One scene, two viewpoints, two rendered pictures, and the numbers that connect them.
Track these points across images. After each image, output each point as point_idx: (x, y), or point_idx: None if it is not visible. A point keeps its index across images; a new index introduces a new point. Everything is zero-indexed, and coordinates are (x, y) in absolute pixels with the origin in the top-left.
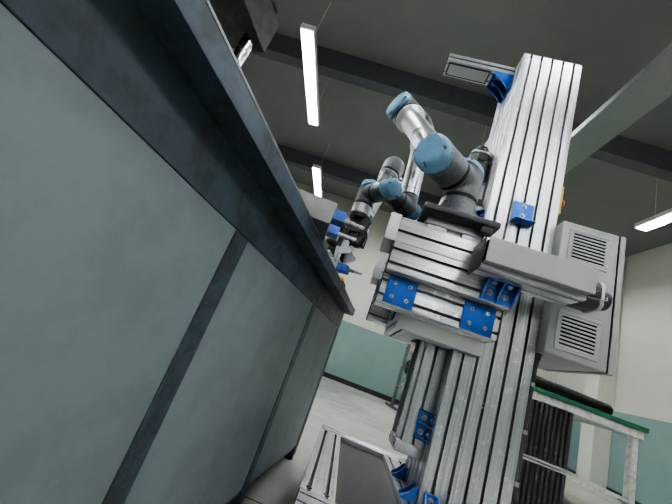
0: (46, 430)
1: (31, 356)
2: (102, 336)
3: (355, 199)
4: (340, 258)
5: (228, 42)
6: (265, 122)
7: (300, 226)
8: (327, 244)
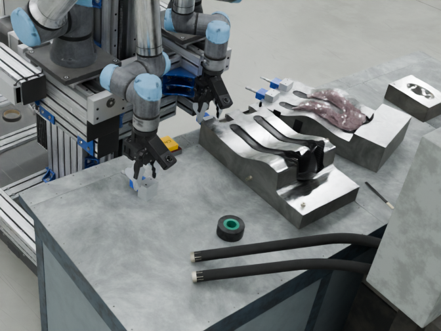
0: None
1: None
2: None
3: (225, 54)
4: (203, 115)
5: (363, 69)
6: (346, 76)
7: None
8: (229, 112)
